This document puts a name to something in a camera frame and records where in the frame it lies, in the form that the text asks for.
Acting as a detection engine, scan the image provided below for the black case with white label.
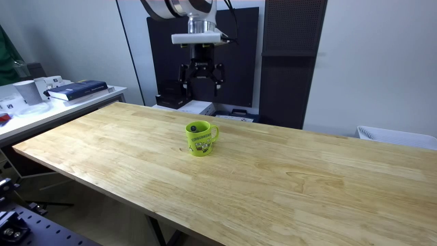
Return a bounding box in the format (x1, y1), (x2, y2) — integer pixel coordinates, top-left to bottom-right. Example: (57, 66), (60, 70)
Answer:
(212, 109), (260, 125)

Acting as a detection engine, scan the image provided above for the white small device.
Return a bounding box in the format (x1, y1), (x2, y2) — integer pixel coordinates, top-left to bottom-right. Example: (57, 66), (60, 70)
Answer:
(32, 74), (64, 94)

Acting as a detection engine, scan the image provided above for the metal clamp fixture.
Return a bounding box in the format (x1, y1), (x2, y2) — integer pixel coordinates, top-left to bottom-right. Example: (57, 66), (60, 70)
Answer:
(0, 210), (31, 244)

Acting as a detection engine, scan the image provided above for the yellow-green plastic mug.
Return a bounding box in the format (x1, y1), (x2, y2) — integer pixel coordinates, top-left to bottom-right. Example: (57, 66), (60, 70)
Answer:
(182, 120), (221, 159)

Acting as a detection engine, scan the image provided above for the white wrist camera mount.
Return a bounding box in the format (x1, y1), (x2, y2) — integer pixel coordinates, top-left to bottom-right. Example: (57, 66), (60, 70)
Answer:
(170, 32), (229, 47)

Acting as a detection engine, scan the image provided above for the dark blue book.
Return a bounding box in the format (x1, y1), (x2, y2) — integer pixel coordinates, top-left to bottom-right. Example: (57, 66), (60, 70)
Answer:
(46, 80), (110, 103)

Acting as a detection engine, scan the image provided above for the black box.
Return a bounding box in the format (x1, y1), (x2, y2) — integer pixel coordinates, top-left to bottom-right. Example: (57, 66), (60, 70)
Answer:
(155, 80), (192, 111)

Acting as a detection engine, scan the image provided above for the white plastic bin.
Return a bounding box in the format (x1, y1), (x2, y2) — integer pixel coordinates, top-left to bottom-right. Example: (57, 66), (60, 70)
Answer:
(356, 125), (437, 152)

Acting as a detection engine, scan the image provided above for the black table leg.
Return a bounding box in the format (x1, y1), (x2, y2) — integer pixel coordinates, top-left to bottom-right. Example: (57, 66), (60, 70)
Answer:
(144, 215), (184, 246)

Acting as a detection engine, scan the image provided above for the white side table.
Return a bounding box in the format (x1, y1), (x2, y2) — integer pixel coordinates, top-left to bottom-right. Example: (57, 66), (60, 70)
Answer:
(0, 84), (128, 148)

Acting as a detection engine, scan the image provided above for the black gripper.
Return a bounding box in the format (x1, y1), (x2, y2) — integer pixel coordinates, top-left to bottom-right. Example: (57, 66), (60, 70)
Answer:
(177, 44), (226, 91)

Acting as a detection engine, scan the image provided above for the tall dark brown cabinet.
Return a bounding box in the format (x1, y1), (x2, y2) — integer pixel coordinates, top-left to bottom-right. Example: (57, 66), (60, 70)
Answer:
(260, 0), (329, 130)

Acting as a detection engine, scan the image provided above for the black perforated breadboard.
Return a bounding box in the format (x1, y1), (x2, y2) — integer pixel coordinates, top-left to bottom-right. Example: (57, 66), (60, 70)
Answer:
(0, 203), (98, 246)

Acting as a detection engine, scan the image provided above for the green fabric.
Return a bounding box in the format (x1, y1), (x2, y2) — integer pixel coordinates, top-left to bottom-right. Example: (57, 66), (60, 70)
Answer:
(0, 25), (23, 87)

